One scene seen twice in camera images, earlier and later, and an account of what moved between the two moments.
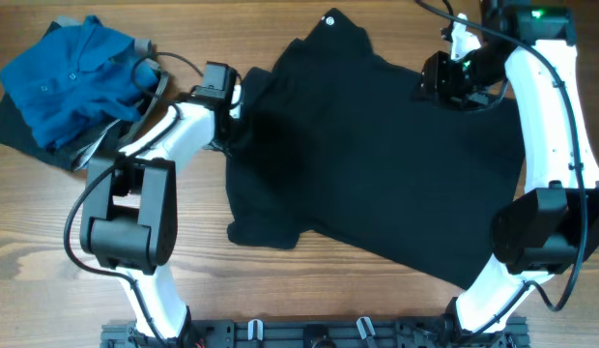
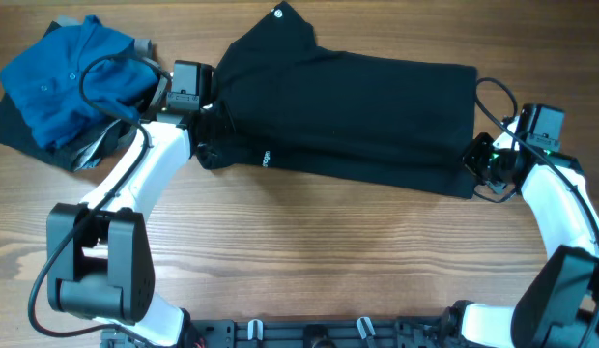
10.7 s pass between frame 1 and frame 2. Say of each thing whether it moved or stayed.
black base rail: stayed
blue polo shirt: stayed
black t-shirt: moved
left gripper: moved
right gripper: moved
